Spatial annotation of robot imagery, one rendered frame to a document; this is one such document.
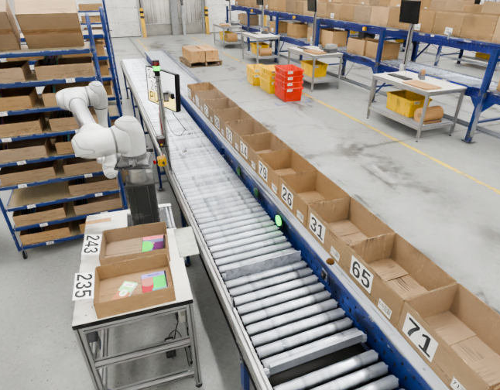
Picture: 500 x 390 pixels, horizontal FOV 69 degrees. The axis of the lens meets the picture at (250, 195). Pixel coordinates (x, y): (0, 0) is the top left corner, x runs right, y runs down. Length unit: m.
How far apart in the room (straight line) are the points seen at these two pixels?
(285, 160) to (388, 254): 1.18
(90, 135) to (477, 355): 2.11
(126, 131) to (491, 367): 2.04
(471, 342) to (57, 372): 2.37
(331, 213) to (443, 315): 0.81
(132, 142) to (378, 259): 1.52
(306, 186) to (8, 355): 2.32
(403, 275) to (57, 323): 2.41
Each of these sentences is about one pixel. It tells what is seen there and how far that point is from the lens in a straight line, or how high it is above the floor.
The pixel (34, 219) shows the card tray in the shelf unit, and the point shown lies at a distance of 3.72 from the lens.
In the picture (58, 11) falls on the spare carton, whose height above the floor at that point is 1.99.
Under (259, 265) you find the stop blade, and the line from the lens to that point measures 2.10.
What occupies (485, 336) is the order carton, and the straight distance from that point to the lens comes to 1.85.
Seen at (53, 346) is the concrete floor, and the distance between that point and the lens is 3.04.
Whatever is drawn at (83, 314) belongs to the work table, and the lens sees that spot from 2.06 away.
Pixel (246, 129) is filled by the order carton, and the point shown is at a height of 0.95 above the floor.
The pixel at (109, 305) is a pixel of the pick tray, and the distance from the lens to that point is 1.95.
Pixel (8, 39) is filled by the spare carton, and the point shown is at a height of 1.81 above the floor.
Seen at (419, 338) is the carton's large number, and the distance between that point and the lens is 1.67.
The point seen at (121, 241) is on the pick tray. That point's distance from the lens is 2.45.
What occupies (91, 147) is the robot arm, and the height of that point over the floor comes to 1.38.
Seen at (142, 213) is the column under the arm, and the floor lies 0.88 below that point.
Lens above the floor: 2.16
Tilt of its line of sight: 30 degrees down
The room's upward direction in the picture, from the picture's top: straight up
